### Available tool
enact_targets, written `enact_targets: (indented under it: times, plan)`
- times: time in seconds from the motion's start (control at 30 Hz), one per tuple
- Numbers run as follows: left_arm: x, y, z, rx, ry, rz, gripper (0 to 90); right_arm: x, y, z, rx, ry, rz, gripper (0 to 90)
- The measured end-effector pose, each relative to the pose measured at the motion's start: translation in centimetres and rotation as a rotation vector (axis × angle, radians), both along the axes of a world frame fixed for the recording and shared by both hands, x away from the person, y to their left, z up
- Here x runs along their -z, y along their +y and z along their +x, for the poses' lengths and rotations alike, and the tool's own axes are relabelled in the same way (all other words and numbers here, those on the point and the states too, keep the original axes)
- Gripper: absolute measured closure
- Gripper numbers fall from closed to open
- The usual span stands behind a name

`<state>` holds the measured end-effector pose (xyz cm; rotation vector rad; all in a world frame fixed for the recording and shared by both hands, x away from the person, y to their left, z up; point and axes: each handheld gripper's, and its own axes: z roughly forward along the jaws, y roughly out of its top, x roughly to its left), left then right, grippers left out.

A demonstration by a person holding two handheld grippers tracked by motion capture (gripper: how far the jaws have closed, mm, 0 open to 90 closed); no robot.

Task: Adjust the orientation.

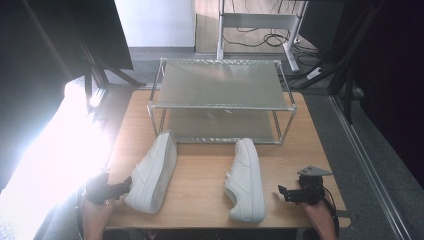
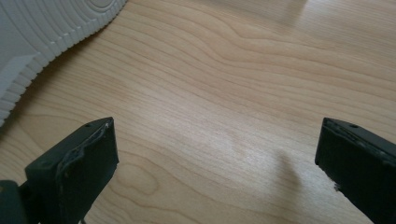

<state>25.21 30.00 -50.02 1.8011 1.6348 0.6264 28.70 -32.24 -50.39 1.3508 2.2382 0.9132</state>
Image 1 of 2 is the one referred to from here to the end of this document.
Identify person's right hand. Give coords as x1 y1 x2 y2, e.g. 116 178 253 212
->
300 199 336 225

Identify white power strip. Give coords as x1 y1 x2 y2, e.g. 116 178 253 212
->
305 67 323 80

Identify black tripod stand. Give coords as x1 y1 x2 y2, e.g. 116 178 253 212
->
19 0 148 114

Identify white metal desk frame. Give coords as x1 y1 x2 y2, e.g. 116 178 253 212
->
216 0 309 73

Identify dark curtain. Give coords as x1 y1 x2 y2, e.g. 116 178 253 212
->
0 0 134 194
346 0 424 188

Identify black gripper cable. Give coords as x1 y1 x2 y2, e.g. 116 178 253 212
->
321 186 341 238

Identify person's left hand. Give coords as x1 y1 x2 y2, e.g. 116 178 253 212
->
81 196 114 223

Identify two-tier metal shoe rack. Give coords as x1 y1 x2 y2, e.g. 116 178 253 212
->
146 57 298 146

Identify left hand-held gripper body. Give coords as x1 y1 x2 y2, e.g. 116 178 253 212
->
84 168 126 206

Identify black stand legs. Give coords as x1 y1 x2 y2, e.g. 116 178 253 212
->
286 0 388 125

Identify white sneaker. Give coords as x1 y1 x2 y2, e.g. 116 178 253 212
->
124 130 179 215
223 137 267 224

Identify black floor cables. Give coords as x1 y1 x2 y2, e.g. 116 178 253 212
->
222 0 321 58

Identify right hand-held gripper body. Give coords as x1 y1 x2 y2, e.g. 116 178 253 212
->
288 165 334 206

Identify aluminium floor rail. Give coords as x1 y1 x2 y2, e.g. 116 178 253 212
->
328 94 418 240

